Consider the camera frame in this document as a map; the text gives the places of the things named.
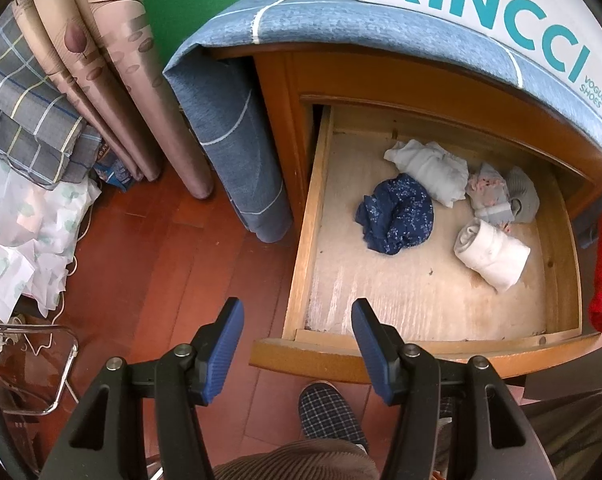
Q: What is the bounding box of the navy floral underwear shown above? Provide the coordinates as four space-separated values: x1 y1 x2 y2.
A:
355 174 434 256

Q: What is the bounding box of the white rolled underwear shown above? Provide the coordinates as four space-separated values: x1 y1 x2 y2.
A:
454 218 531 292

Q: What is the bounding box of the wooden drawer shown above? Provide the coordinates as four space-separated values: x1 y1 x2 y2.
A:
250 106 602 384

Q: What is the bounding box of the grey knitted underwear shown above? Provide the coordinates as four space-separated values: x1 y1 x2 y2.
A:
506 167 540 223

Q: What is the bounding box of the pink floral grey underwear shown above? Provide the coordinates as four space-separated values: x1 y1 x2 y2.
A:
466 162 514 229

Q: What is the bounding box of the light grey crumpled underwear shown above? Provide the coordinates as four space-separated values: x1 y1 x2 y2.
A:
383 139 469 208

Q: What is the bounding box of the plaid slipper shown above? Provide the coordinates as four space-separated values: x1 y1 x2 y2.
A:
298 382 369 452

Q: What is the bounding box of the white floral bedsheet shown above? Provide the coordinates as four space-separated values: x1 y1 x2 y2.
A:
0 160 100 322

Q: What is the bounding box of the wooden nightstand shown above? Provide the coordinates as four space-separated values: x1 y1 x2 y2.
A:
213 41 602 391

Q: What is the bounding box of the blue snack packet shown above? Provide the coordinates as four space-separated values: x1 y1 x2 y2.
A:
92 143 134 192

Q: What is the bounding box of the grey plaid blanket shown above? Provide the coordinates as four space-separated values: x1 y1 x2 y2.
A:
0 8 101 190

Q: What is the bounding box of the blue denim cloth cover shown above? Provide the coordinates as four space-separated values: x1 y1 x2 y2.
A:
164 0 602 243

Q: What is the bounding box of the beige leaf-pattern curtain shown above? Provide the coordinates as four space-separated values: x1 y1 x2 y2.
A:
11 0 214 200

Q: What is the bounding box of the chrome wire rack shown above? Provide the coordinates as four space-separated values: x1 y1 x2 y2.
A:
0 323 80 419

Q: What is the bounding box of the white cable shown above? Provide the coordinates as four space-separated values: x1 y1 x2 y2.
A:
10 199 95 406

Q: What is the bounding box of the brown corduroy trouser leg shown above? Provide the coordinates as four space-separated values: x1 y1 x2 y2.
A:
213 439 380 480

